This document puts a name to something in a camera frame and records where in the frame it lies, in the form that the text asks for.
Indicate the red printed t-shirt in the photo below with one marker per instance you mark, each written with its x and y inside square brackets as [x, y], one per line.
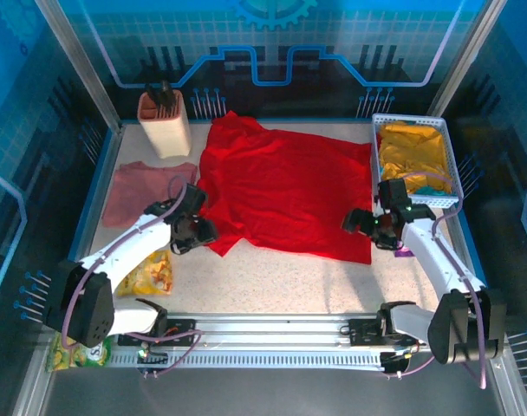
[285, 190]

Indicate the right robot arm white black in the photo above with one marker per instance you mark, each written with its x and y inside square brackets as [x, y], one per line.
[424, 255]

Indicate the purple pink snack packet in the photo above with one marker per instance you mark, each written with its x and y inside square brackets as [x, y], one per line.
[403, 252]

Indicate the yellow snack bag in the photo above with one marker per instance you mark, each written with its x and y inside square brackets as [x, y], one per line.
[153, 273]

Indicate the teal garment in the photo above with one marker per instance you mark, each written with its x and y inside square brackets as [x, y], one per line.
[430, 191]

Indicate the white plastic mesh basket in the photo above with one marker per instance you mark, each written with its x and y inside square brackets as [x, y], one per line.
[445, 200]

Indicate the folded pink t-shirt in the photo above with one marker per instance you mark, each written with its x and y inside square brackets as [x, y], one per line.
[129, 195]

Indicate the yellow t-shirt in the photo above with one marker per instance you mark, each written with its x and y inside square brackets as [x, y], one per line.
[415, 147]

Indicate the beige knife block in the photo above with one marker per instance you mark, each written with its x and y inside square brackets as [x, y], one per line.
[170, 134]

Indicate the black controller board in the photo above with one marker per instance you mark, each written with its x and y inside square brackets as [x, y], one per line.
[393, 364]
[155, 358]

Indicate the green Fox's candy bag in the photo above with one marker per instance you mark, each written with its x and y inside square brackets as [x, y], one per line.
[94, 355]

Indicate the grey metal panel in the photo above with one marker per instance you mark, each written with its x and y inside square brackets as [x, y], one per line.
[268, 394]

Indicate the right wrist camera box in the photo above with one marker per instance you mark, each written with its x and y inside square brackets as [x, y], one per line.
[377, 206]

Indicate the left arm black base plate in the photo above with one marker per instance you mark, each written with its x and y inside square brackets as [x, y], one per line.
[181, 336]

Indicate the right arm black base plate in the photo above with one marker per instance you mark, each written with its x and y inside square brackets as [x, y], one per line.
[359, 333]

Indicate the aluminium mounting rail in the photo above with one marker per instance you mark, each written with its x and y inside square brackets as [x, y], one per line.
[268, 333]

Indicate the aluminium frame post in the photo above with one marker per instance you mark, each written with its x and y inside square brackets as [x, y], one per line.
[82, 65]
[465, 56]

